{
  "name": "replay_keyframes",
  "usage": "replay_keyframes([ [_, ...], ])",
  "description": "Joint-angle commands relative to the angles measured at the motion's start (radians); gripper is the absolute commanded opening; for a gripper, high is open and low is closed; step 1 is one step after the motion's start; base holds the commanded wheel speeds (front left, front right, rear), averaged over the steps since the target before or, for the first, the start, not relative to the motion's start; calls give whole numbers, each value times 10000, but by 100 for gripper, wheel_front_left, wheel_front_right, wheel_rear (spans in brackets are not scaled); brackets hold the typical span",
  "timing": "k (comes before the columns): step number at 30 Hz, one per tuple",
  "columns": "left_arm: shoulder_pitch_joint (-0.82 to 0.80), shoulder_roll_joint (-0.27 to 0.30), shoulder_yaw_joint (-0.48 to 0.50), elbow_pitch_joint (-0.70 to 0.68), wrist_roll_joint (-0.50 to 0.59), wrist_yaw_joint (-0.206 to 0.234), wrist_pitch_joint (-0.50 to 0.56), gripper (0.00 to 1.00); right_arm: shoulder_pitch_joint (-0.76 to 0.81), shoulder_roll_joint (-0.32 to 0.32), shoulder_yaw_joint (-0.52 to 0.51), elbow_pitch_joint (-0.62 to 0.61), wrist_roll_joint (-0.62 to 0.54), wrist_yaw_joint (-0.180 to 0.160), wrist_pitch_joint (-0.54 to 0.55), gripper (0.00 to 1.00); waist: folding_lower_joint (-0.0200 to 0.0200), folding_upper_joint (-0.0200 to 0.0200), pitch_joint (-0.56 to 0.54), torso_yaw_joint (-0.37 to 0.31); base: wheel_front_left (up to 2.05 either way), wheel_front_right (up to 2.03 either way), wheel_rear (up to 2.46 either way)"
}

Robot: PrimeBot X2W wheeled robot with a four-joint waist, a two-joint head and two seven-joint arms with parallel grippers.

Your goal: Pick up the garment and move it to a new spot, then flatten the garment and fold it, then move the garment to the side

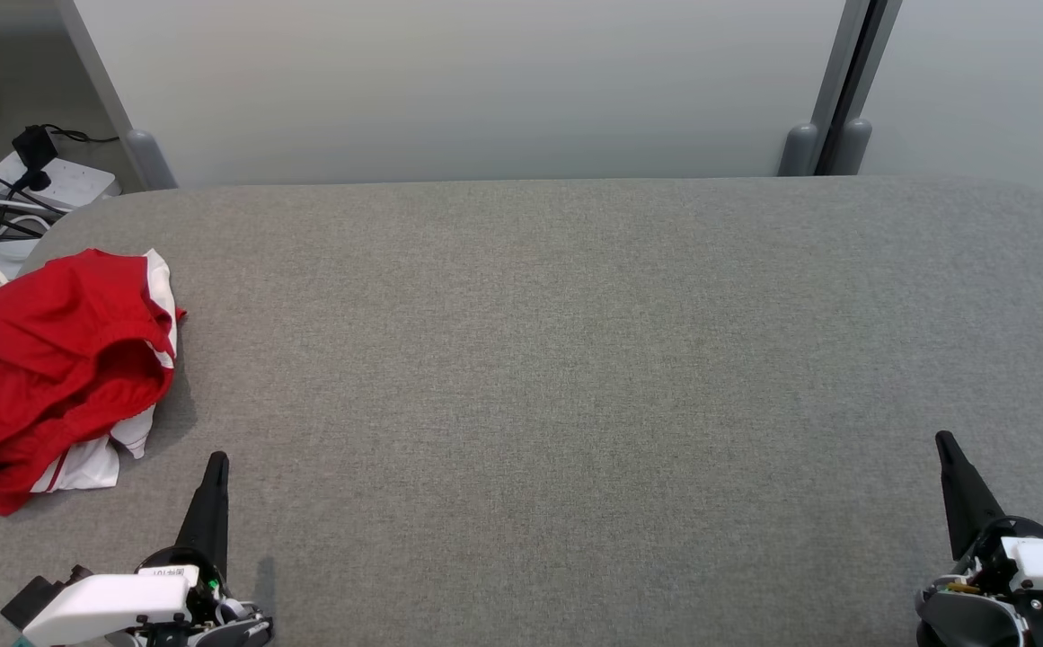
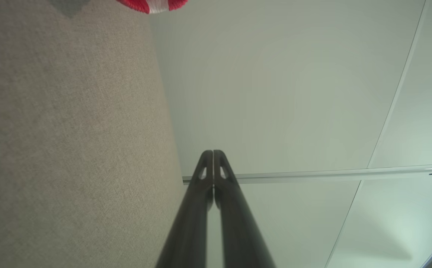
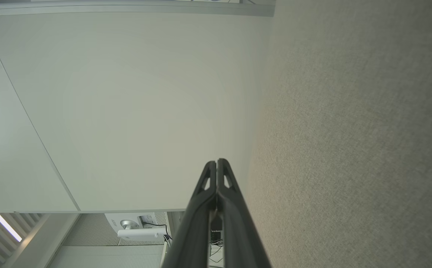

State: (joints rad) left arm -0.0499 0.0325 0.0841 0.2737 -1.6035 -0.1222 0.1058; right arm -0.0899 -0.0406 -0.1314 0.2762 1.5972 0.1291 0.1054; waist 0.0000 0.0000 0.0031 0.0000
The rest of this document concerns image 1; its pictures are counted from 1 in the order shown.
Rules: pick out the large white power strip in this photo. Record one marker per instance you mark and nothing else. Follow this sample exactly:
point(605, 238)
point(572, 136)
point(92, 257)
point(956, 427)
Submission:
point(72, 180)

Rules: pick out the grey partition post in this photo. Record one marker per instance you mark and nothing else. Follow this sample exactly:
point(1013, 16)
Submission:
point(831, 81)
point(103, 81)

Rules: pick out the black power adapter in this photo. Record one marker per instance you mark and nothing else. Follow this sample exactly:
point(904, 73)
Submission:
point(33, 146)

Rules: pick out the dark partition post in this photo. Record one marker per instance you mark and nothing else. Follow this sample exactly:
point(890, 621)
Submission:
point(858, 144)

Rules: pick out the small white power strip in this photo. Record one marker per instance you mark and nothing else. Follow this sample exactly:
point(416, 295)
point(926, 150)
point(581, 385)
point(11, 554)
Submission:
point(4, 256)

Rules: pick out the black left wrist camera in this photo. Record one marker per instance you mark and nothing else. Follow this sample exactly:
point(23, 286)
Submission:
point(31, 602)

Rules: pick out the red Bulls jersey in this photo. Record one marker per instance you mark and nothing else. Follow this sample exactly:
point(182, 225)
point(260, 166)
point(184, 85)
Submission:
point(90, 467)

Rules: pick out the red Bulls shorts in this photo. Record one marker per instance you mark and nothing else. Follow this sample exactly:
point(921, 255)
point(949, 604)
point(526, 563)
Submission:
point(54, 314)

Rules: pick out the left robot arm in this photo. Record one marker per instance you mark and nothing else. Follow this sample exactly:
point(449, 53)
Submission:
point(247, 629)

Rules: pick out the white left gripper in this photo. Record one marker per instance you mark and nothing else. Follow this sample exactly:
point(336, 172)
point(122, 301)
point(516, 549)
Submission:
point(117, 602)

